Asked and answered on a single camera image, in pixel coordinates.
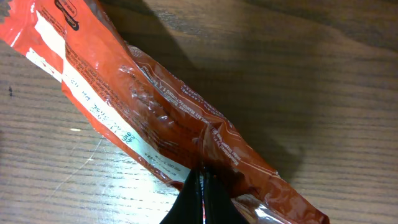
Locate red chocolate bar wrapper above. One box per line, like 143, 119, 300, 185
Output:
1, 0, 329, 223

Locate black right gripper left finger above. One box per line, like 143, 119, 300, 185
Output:
160, 170, 203, 224

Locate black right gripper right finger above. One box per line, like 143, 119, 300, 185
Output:
203, 169, 249, 224

